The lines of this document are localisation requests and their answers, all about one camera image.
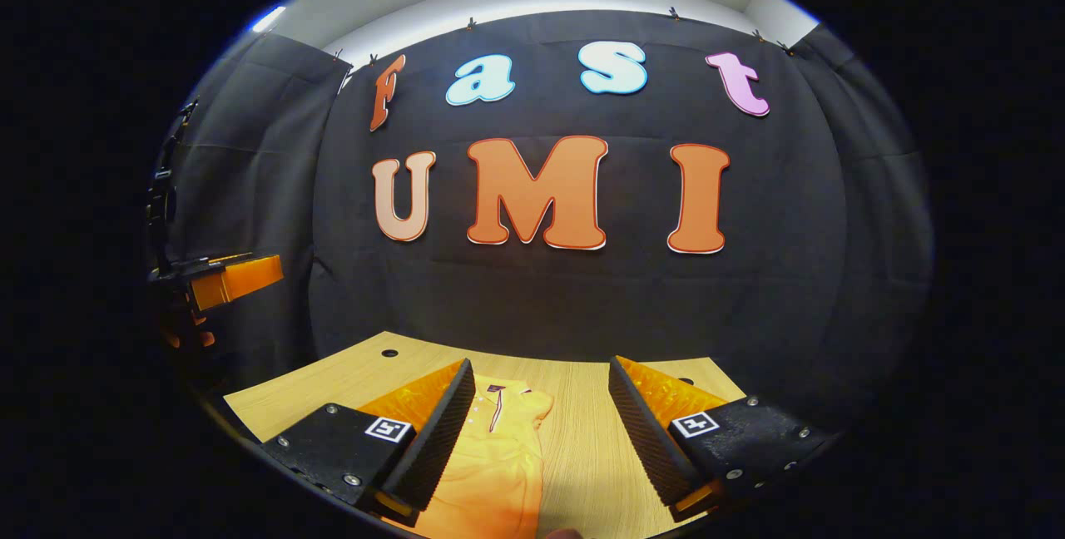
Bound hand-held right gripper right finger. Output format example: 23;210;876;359
609;356;833;523

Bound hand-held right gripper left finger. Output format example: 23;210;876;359
260;359;477;523

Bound orange T-shirt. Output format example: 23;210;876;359
399;377;554;539

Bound black backdrop cloth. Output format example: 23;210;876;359
146;11;933;440

